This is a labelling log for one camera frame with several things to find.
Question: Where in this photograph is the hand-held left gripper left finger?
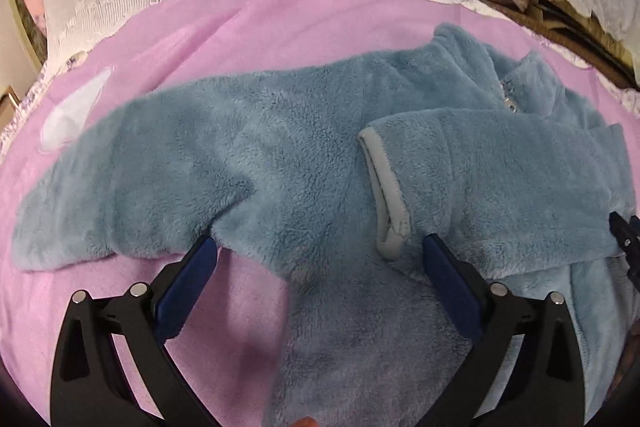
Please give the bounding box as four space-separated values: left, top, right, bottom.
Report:
50 232 221 427

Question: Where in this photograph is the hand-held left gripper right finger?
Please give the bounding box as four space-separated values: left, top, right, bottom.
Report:
421 233 586 427

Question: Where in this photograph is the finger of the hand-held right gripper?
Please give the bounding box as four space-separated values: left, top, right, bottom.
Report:
608 211 640 294

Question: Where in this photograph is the blue fleece baby garment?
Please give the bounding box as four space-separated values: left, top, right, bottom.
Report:
11 23 636 427

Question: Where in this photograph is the pink blanket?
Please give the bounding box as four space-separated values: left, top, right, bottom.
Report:
0 0 640 427

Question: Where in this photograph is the wooden frame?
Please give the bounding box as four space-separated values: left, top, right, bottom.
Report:
0 0 47 118

